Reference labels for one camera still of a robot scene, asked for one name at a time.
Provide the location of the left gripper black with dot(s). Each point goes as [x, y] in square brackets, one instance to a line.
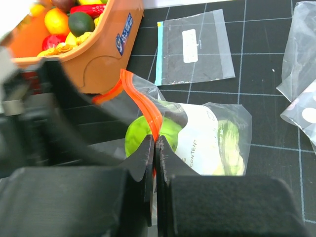
[92, 133]

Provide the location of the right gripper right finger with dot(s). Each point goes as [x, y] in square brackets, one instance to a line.
[191, 205]

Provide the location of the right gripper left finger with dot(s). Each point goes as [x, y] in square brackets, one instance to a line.
[80, 201]

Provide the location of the toy cauliflower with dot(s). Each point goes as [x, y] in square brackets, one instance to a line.
[231, 162]

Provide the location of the orange zipper clear bag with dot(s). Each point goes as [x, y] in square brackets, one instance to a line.
[197, 141]

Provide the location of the blue zipper clear bag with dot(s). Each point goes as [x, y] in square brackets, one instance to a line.
[193, 49]

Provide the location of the polka dot zip bag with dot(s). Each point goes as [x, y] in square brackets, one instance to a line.
[302, 113]

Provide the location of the clear crumpled plastic bag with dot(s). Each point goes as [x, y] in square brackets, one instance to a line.
[299, 61]

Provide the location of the orange plastic basket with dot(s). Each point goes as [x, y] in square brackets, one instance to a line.
[95, 65]

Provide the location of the yellow toy lemon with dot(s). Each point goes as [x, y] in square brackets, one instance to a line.
[56, 22]

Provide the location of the red toy chili pepper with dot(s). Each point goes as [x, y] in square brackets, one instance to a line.
[93, 10]

